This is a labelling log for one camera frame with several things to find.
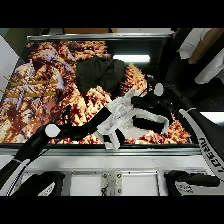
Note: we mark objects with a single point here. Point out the white and black garment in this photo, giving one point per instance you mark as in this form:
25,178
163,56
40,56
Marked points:
116,110

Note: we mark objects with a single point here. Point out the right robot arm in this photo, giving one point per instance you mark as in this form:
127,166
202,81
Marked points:
206,133

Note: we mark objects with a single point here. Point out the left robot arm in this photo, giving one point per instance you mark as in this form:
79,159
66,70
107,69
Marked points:
33,144

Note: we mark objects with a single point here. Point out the brown clothes hanger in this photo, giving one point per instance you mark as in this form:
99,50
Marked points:
30,94
33,82

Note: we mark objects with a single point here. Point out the silver frame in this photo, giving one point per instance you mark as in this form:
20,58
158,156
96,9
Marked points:
113,160

